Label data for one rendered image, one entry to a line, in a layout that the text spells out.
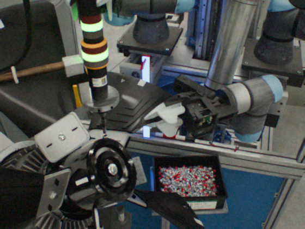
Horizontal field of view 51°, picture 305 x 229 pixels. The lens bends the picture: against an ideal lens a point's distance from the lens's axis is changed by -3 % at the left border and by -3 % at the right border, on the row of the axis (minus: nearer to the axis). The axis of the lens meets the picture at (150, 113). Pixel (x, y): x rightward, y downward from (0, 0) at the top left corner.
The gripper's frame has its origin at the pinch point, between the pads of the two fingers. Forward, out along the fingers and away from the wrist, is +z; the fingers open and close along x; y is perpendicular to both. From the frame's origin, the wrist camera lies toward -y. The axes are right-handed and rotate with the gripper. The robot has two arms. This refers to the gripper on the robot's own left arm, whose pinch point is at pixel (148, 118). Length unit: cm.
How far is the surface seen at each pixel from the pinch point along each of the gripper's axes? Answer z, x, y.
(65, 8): -5, 41, -132
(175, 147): -17.8, 36.3, -13.9
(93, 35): 11.5, -26.5, 2.8
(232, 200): -38, 61, 3
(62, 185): 22.4, -6.1, 14.2
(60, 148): 20.9, -6.2, 6.3
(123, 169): 11.1, -4.3, 13.7
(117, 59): -58, 140, -199
